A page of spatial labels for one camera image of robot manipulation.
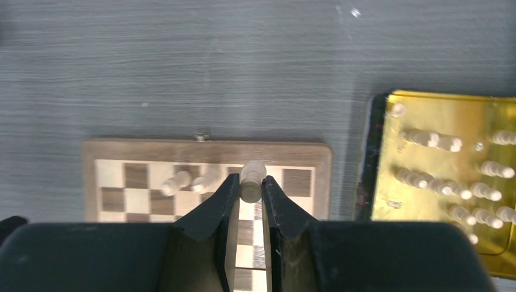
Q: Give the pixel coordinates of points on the light wooden king piece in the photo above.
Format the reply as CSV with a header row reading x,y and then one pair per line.
x,y
202,183

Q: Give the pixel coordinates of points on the light chess piece in tin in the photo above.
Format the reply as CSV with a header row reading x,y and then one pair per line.
x,y
432,139
494,169
411,178
482,190

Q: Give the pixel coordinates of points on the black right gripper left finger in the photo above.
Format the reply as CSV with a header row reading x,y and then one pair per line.
x,y
195,253

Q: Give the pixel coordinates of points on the gold metal tin tray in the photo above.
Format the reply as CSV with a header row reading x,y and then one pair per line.
x,y
486,125

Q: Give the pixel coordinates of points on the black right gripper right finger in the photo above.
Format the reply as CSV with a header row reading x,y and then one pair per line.
x,y
342,250

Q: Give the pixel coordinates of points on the light wooden queen piece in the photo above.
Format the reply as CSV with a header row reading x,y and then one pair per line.
x,y
174,184

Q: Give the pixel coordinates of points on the wooden chessboard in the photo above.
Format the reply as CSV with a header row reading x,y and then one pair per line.
x,y
123,178

